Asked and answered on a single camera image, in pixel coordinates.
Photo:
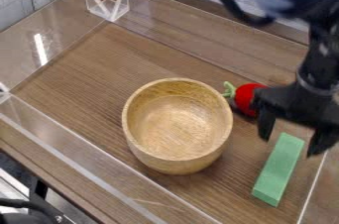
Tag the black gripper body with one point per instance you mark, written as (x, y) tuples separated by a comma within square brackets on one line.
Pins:
[(305, 102)]

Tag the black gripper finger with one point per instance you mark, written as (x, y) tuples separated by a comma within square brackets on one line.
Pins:
[(323, 140), (266, 121)]

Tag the green rectangular block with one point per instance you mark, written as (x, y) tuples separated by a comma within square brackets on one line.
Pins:
[(278, 169)]

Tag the brown wooden bowl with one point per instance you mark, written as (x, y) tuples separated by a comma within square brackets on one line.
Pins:
[(176, 122)]

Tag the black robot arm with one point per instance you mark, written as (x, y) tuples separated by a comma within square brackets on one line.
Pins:
[(321, 14)]

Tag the red plush strawberry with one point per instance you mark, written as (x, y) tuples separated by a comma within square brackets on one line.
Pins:
[(243, 95)]

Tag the clear acrylic front wall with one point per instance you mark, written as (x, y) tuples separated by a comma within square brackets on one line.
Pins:
[(103, 186)]

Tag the black table clamp bracket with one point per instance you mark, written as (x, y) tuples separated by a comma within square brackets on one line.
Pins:
[(24, 205)]

